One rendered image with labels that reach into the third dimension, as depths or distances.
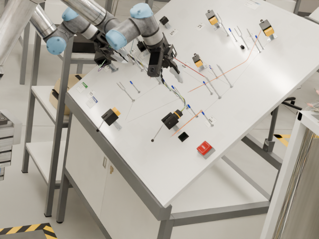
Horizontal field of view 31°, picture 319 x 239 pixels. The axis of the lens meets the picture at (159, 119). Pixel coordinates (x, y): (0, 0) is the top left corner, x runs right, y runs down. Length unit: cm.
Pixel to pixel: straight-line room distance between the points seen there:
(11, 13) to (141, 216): 110
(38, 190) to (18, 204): 22
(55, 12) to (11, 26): 362
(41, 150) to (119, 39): 196
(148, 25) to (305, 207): 87
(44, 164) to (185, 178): 161
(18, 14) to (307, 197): 118
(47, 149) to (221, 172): 152
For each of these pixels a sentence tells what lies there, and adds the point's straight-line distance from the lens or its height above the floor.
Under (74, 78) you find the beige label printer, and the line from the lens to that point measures 349.
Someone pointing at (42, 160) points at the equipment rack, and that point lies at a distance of 380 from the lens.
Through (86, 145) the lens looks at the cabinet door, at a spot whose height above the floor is 68.
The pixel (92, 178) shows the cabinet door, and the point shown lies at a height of 56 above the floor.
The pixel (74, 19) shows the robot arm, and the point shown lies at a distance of 246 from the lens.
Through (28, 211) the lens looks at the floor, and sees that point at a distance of 371.
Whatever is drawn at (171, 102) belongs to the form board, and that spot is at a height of 111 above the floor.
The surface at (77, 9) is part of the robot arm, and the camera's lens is 212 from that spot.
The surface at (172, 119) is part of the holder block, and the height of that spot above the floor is 112.
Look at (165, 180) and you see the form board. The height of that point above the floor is 92.
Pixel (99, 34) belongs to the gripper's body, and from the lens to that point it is 248.
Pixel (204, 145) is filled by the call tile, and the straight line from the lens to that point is 231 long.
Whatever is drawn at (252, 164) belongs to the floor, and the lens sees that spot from 486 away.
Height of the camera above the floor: 205
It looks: 23 degrees down
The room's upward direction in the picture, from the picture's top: 11 degrees clockwise
